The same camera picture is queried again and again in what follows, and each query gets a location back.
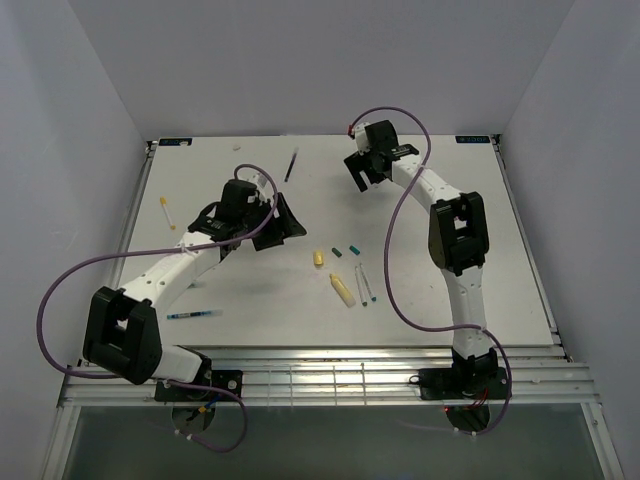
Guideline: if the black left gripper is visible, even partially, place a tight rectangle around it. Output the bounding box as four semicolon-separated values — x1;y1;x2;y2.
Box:
239;192;306;251

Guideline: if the yellow highlighter cap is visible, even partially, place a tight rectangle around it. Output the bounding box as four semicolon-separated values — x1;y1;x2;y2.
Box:
313;250;324;268

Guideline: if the dark purple pen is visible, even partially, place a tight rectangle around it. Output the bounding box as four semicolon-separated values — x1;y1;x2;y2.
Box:
283;146;299;183

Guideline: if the yellow highlighter pen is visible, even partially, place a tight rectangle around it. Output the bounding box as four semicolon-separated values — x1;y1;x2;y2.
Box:
329;274;356;308

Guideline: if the yellow capped white marker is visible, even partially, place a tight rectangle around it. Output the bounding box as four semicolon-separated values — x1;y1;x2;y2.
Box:
159;196;176;230

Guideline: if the teal capped white marker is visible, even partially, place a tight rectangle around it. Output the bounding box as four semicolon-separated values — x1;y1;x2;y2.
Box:
354;265;368;307

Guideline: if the green capped white marker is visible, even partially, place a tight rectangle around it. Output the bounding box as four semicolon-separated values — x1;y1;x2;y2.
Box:
359;263;377;302

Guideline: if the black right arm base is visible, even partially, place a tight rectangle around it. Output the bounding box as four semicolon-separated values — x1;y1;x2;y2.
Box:
409;367;509;400

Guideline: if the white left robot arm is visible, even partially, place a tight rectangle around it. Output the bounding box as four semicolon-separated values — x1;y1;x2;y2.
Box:
83;179;307;400

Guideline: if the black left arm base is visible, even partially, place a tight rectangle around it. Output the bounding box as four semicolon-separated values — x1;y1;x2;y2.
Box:
153;369;244;404

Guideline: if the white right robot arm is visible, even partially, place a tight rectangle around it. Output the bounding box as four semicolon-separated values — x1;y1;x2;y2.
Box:
344;120;499;397

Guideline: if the blue gel pen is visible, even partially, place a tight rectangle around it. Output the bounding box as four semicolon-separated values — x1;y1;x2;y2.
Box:
166;309;223;320

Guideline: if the blue corner label right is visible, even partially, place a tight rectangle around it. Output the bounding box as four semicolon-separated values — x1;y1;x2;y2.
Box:
455;135;491;144

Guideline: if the blue corner label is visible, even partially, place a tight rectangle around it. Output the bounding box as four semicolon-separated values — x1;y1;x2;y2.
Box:
158;137;193;147
455;135;491;144

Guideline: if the blue corner label left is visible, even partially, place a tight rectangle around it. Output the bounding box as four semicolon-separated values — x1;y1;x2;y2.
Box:
158;137;193;147

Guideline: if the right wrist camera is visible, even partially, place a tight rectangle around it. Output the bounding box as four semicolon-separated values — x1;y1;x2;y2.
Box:
348;122;370;154

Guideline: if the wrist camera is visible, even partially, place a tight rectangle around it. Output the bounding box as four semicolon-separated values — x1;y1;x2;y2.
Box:
348;122;370;154
248;172;271;196

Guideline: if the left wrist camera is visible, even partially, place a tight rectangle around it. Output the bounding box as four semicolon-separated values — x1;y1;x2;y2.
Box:
248;172;271;196

